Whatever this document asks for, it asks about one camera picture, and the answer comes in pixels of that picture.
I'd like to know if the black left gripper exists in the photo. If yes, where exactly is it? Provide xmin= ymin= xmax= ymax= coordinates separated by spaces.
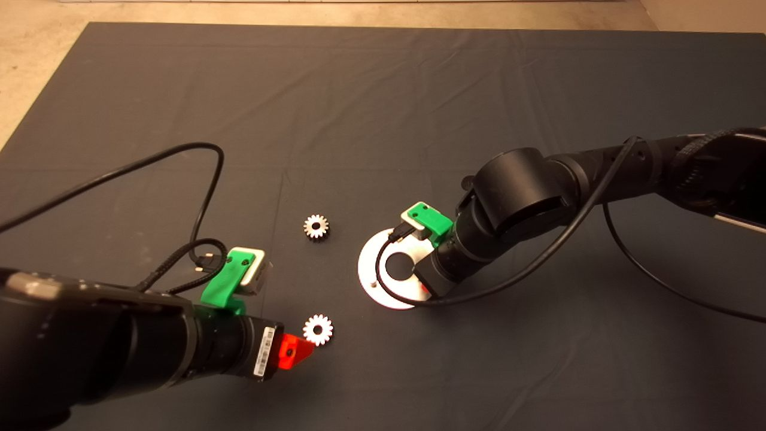
xmin=238 ymin=315 xmax=315 ymax=382

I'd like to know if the white gear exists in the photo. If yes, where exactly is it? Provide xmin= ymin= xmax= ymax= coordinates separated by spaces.
xmin=302 ymin=314 xmax=335 ymax=347
xmin=303 ymin=214 xmax=330 ymax=241

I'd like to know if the smooth black left camera cable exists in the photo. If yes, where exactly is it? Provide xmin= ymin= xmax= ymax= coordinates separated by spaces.
xmin=0 ymin=142 xmax=225 ymax=274

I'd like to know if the smooth black right camera cable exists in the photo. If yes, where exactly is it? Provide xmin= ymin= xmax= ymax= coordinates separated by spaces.
xmin=374 ymin=136 xmax=766 ymax=324

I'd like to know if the smooth black camera cable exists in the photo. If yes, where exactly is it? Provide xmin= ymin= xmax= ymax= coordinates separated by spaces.
xmin=374 ymin=136 xmax=766 ymax=324
xmin=0 ymin=142 xmax=225 ymax=274

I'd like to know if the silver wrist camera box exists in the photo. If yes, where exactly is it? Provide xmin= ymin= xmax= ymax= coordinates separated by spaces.
xmin=401 ymin=207 xmax=429 ymax=240
xmin=230 ymin=247 xmax=273 ymax=295

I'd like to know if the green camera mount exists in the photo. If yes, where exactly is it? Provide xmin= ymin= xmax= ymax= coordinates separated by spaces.
xmin=200 ymin=250 xmax=257 ymax=316
xmin=407 ymin=202 xmax=454 ymax=246

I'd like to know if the black braided cable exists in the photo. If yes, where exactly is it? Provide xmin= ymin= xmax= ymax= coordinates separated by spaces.
xmin=138 ymin=238 xmax=229 ymax=295

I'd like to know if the upper white gear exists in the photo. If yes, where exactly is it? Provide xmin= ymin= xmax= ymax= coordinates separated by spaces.
xmin=303 ymin=214 xmax=330 ymax=241

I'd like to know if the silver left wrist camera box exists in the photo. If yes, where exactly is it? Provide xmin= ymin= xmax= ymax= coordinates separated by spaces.
xmin=230 ymin=247 xmax=273 ymax=295

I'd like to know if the white round base plate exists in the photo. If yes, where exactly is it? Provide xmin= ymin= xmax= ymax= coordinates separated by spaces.
xmin=357 ymin=227 xmax=433 ymax=311

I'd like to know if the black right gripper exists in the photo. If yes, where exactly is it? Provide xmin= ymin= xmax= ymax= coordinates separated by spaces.
xmin=414 ymin=242 xmax=470 ymax=299

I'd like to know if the lower white gear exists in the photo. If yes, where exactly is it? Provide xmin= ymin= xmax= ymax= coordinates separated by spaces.
xmin=302 ymin=314 xmax=335 ymax=347

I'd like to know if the green right camera mount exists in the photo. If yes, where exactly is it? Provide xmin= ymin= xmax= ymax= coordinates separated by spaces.
xmin=407 ymin=202 xmax=454 ymax=246

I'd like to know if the dark grey table cloth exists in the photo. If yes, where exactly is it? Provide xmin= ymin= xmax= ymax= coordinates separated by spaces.
xmin=0 ymin=23 xmax=766 ymax=431

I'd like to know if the green left camera mount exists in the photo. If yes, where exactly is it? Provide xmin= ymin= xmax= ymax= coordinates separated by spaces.
xmin=200 ymin=250 xmax=257 ymax=316

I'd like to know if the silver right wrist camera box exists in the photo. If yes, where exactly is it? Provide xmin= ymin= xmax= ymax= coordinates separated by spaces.
xmin=401 ymin=207 xmax=429 ymax=240

